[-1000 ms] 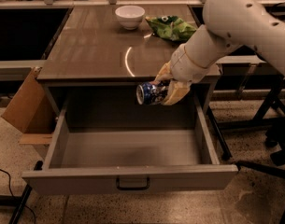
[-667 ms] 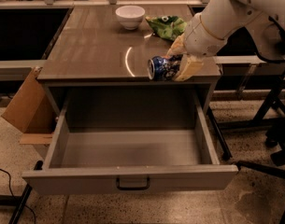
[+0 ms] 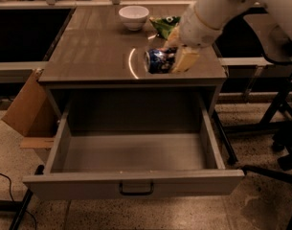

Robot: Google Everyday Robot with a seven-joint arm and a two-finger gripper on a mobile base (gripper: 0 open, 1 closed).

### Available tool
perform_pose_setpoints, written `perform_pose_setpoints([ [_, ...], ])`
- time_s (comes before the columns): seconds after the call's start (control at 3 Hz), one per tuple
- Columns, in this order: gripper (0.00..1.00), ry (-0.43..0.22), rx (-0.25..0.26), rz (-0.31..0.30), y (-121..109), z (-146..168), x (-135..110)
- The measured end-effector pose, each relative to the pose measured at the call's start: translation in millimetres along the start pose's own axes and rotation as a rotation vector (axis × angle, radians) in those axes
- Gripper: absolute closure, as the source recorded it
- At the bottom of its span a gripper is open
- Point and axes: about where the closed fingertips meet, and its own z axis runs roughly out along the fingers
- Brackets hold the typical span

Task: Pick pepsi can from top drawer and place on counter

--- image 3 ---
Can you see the black office chair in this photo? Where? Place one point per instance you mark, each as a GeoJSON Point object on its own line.
{"type": "Point", "coordinates": [277, 49]}

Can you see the black table leg right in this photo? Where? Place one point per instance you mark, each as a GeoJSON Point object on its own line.
{"type": "Point", "coordinates": [232, 156]}

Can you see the black table leg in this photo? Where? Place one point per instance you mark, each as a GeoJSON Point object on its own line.
{"type": "Point", "coordinates": [232, 156]}
{"type": "Point", "coordinates": [19, 208]}

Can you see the grey open drawer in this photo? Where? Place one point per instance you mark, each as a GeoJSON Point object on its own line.
{"type": "Point", "coordinates": [108, 137]}

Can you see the blue pepsi can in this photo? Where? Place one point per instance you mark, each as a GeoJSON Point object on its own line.
{"type": "Point", "coordinates": [160, 60]}

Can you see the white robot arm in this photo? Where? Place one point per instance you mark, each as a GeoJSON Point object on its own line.
{"type": "Point", "coordinates": [203, 22]}

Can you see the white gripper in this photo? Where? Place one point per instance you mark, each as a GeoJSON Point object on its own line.
{"type": "Point", "coordinates": [196, 32]}

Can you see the grey cabinet counter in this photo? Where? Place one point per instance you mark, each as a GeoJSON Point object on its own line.
{"type": "Point", "coordinates": [97, 50]}

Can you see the black table leg left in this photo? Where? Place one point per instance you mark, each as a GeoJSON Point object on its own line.
{"type": "Point", "coordinates": [19, 208]}

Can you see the brown cardboard piece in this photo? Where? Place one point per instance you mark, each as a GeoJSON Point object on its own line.
{"type": "Point", "coordinates": [32, 115]}

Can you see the green chip bag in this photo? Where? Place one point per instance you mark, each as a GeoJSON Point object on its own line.
{"type": "Point", "coordinates": [164, 25]}

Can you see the black drawer handle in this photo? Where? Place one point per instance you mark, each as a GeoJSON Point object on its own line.
{"type": "Point", "coordinates": [136, 189]}

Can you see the white ceramic bowl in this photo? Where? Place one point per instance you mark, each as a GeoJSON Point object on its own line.
{"type": "Point", "coordinates": [134, 17]}

